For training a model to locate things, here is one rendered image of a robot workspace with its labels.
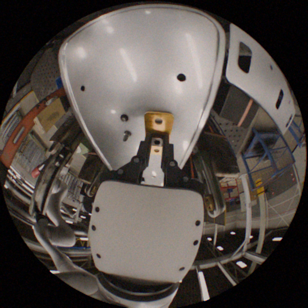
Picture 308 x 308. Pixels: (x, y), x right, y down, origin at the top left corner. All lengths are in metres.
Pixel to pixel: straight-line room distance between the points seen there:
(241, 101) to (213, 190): 0.16
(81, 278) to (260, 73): 0.44
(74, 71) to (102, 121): 0.10
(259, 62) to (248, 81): 0.05
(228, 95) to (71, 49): 0.23
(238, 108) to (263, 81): 0.07
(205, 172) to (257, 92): 0.17
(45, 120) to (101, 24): 0.14
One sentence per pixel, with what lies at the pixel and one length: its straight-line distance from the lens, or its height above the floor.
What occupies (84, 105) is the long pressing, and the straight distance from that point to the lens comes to 0.16.
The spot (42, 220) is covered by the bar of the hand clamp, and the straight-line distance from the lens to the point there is 0.22.
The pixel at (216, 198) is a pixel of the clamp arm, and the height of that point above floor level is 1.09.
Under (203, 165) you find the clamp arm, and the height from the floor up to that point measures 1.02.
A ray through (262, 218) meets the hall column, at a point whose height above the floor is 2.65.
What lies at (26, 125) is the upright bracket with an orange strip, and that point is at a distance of 0.20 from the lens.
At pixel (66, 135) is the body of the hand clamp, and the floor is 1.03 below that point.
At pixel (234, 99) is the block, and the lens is 0.17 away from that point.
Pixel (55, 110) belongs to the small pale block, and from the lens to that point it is 0.18.
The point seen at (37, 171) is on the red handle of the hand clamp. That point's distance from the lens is 0.29.
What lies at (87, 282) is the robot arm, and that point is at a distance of 0.28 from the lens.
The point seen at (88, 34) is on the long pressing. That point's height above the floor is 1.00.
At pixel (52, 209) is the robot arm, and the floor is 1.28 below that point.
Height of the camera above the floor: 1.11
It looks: 36 degrees down
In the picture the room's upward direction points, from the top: 171 degrees counter-clockwise
